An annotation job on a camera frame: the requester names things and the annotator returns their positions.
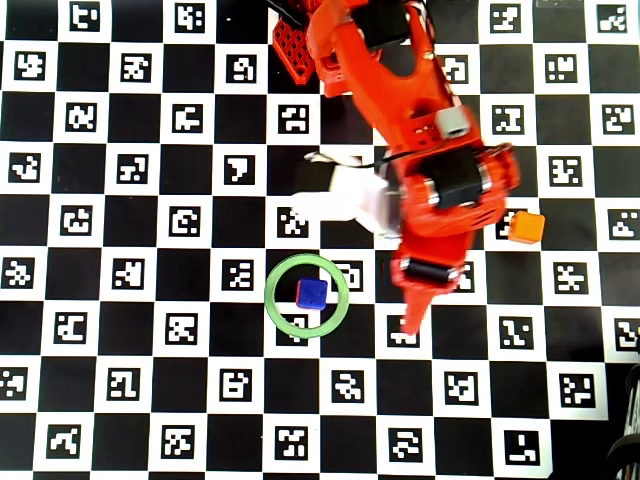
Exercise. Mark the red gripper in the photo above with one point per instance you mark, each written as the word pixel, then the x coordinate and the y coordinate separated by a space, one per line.
pixel 429 270

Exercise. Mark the blue cube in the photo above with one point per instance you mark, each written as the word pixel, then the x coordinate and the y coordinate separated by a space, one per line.
pixel 312 292

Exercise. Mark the red robot arm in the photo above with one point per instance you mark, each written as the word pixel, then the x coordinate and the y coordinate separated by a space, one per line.
pixel 390 85

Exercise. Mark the orange cube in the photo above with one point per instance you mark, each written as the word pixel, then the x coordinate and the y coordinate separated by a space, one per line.
pixel 527 227

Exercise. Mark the small grey box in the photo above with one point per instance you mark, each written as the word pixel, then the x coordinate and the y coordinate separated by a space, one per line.
pixel 453 121

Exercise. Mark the black tripod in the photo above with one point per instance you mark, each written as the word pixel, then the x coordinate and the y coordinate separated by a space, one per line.
pixel 634 450

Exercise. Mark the checkerboard marker mat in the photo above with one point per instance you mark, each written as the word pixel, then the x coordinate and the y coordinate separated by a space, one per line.
pixel 150 390

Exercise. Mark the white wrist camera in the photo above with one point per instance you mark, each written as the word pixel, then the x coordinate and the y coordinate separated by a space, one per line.
pixel 350 195

